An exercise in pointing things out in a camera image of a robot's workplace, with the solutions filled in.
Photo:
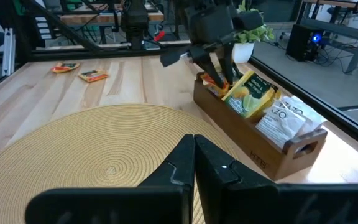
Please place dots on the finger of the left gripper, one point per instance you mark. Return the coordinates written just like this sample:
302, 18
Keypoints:
228, 67
211, 71

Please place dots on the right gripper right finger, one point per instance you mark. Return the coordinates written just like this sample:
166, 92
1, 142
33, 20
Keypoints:
259, 205

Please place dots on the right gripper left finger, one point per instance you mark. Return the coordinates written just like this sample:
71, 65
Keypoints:
120, 205

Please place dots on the green tea packet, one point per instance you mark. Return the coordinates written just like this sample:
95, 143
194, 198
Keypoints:
277, 94
249, 98

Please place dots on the white orange tea packet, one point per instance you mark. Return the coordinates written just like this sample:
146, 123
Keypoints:
278, 126
308, 112

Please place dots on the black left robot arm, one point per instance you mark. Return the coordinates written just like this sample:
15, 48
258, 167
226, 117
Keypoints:
135, 21

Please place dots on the wooden tea organizer box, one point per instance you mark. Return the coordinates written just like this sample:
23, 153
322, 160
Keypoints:
244, 140

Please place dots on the green plant in white pot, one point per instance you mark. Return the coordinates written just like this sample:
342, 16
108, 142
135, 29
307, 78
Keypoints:
244, 51

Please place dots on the red tag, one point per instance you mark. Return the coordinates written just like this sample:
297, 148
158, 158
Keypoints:
159, 36

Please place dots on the round woven straw placemat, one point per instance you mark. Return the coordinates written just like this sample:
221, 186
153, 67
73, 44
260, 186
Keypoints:
89, 149

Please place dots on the black computer tower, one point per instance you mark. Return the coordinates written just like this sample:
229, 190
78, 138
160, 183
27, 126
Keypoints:
303, 42

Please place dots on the grey metal desk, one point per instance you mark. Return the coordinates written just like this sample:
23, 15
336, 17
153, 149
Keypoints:
337, 29

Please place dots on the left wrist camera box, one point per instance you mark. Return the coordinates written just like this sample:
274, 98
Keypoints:
249, 20

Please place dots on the silver aluminium bracket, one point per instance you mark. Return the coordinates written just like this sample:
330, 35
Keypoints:
8, 51

